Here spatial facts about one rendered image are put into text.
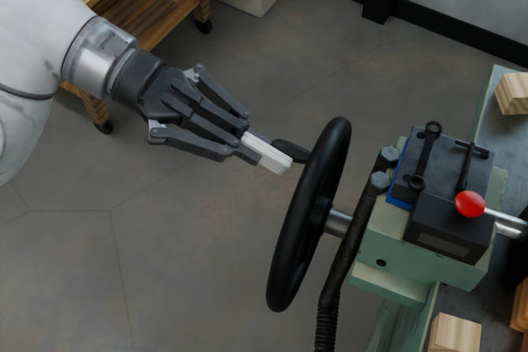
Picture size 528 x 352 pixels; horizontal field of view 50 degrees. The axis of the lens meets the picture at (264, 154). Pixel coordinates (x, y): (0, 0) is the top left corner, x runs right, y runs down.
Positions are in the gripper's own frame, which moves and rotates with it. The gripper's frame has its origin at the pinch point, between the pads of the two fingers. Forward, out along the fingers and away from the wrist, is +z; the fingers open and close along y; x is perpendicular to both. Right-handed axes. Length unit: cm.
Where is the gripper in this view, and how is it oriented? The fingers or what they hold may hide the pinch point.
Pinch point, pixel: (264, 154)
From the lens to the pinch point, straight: 71.5
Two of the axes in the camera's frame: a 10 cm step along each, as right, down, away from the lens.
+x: -3.2, 4.2, 8.5
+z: 8.6, 5.0, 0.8
